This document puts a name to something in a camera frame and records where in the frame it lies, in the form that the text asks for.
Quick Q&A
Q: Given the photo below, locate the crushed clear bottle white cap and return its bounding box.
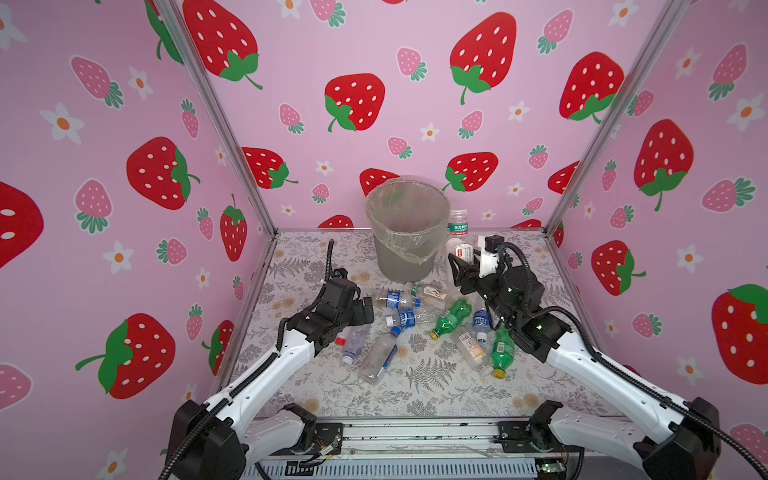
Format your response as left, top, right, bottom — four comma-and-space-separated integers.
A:
341, 325, 371, 366

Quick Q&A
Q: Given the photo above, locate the green bottle yellow cap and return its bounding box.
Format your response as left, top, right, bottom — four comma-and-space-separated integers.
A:
491, 327, 516, 380
430, 298, 472, 340

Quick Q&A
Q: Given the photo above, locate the clear bottle blue label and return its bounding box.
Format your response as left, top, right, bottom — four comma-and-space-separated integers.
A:
358, 327, 402, 384

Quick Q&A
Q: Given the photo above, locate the clear bottle orange label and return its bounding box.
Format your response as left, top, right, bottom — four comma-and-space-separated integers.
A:
454, 329, 488, 371

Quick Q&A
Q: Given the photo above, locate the tall bottle yellow flower label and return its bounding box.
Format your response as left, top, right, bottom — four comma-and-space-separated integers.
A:
446, 209, 474, 264

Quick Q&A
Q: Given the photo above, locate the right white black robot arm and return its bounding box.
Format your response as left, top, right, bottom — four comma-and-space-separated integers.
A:
448, 235, 767, 479

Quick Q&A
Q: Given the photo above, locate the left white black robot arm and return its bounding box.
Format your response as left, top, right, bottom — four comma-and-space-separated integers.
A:
159, 259, 374, 479

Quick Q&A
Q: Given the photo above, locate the grey mesh waste bin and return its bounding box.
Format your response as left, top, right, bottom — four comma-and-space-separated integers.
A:
365, 176, 451, 284

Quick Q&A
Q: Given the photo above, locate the clear plastic bin liner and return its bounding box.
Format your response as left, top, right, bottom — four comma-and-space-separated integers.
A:
364, 175, 452, 269

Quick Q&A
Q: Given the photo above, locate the blue label bottle white cap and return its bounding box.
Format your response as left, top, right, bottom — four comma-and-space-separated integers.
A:
471, 307, 492, 345

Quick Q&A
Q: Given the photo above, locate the small bottle blue label upper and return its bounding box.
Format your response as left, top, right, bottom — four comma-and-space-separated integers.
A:
373, 289, 422, 310

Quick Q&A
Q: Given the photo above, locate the small bottle blue label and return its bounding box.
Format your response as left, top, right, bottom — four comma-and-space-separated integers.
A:
385, 307, 438, 330
373, 289, 422, 310

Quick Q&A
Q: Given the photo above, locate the small bottle blue label lower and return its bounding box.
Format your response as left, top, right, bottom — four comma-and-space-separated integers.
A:
385, 307, 438, 330

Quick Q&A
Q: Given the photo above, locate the clear bottle bird label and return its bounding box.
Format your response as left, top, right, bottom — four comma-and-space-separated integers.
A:
409, 283, 449, 309

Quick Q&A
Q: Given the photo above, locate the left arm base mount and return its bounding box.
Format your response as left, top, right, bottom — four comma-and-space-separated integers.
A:
290, 422, 344, 458

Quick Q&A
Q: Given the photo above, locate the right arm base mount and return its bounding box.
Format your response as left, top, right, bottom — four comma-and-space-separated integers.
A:
492, 420, 568, 454

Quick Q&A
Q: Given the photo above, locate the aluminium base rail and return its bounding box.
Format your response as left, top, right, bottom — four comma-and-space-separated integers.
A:
243, 417, 589, 479

